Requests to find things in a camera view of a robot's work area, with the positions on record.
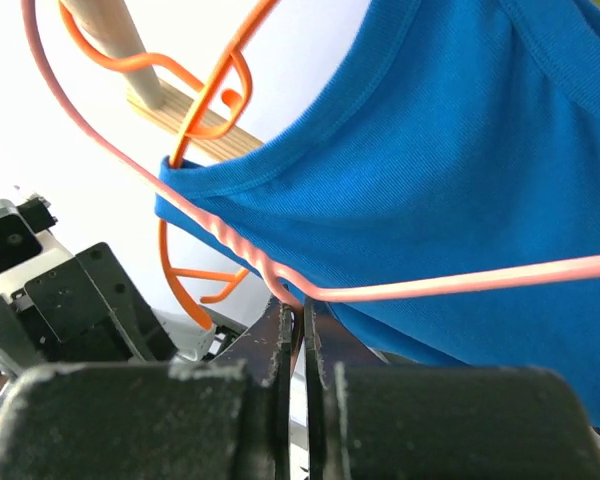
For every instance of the orange plastic hanger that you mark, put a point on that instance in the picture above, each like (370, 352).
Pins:
(231, 78)

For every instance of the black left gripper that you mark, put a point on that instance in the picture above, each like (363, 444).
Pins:
(223, 419)

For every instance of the blue tank top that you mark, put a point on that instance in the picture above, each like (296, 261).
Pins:
(455, 137)

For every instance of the pink wire hanger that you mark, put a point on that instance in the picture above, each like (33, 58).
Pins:
(535, 274)

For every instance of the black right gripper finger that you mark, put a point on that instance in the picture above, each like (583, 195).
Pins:
(371, 420)

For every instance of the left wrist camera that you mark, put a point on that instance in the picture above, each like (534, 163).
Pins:
(28, 248)

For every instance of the wooden clothes rack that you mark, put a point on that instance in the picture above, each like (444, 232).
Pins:
(155, 92)

